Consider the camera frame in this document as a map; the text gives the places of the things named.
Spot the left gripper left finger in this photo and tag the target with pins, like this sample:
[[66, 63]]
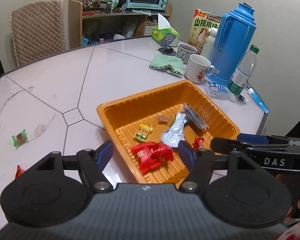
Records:
[[92, 163]]

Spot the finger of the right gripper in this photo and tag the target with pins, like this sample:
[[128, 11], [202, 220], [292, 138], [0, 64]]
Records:
[[253, 139], [225, 146]]

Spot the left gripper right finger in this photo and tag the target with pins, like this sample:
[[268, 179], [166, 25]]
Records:
[[199, 165]]

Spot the silver foil snack bag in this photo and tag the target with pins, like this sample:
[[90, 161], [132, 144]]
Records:
[[175, 133]]

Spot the black white snack sachet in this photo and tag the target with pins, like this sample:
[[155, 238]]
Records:
[[193, 116]]

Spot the clear brown biscuit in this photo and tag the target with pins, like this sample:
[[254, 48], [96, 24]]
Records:
[[163, 118]]

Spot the yellow candy packet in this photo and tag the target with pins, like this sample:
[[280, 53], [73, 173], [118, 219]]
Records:
[[143, 133]]

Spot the dark red candy packet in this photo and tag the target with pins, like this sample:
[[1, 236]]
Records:
[[198, 143]]

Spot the blue toothpaste tube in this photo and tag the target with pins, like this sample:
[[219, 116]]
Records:
[[255, 97]]

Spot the crumpled red snack packet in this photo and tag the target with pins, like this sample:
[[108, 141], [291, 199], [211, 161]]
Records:
[[162, 151]]

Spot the large red snack packet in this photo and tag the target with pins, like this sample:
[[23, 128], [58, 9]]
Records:
[[144, 152]]

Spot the blue tissue pack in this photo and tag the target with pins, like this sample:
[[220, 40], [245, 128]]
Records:
[[218, 91]]

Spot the clear plastic water bottle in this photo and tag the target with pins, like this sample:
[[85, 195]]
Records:
[[243, 71]]

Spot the red candy packet on table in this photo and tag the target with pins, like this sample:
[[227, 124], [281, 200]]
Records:
[[19, 171]]

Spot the green wrapped candy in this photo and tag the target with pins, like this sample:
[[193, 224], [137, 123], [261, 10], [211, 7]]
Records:
[[19, 139]]

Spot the white cartoon mug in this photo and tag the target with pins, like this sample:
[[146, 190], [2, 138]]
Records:
[[198, 67]]

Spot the green cleaning cloth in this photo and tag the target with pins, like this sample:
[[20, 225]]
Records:
[[169, 64]]

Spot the patterned grey mug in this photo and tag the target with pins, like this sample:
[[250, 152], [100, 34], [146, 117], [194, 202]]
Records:
[[185, 51]]

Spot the blue thermos flask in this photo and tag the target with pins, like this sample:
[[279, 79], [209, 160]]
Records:
[[234, 35]]

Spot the grey phone stand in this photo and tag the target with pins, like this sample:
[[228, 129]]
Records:
[[165, 44]]

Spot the walnut drink carton box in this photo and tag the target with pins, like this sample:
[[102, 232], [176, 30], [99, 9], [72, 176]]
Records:
[[200, 28]]

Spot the green tissue box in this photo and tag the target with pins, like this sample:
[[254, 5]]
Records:
[[162, 28]]

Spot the quilted beige chair far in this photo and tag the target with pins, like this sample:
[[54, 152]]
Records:
[[37, 31]]

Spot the wooden shelf unit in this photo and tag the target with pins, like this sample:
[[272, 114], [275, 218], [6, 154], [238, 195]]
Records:
[[99, 24]]

